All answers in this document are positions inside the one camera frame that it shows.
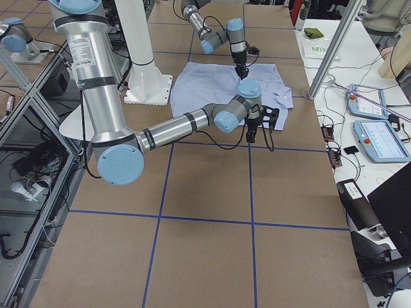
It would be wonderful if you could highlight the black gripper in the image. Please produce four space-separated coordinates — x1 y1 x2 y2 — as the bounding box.
231 43 249 80
245 108 262 143

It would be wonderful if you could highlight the light blue striped shirt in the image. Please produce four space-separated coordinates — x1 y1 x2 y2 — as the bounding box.
170 62 293 131

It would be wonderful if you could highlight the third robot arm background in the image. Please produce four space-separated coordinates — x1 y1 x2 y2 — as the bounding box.
1 17 55 64

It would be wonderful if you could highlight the clear plastic MINI bag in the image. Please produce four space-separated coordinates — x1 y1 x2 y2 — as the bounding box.
301 35 332 59

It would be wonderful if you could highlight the orange circuit board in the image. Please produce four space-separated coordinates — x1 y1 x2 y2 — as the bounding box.
320 126 335 142

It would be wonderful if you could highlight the green cloth pouch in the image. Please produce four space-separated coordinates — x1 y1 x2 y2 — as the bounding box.
304 28 324 39

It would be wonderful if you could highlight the small black phone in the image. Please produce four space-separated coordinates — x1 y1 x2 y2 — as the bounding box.
343 146 359 155

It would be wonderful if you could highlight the upper teach pendant tablet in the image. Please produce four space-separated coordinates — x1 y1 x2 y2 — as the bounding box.
345 83 389 120

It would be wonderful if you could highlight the teach pendant tablet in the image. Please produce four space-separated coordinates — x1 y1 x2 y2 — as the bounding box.
353 120 410 163
345 83 389 120

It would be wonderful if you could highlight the lower teach pendant tablet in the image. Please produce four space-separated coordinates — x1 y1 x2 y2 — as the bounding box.
353 120 410 163

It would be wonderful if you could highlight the seated person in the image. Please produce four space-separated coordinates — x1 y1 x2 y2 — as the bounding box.
380 46 399 61

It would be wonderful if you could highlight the reacher grabber stick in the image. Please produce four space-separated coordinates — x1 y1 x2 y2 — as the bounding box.
329 79 410 123

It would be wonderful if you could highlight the black laptop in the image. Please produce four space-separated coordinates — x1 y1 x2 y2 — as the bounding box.
367 164 410 256

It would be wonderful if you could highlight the white plastic chair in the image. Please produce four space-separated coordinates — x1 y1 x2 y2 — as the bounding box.
59 108 94 141

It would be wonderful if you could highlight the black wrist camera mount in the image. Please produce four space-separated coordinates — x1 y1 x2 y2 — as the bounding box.
261 105 279 130
246 46 259 55

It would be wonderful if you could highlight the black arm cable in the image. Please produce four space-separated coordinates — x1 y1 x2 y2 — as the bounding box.
173 0 225 36
80 92 277 179

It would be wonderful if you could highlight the aluminium frame post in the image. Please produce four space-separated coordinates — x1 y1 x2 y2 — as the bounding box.
308 0 362 100

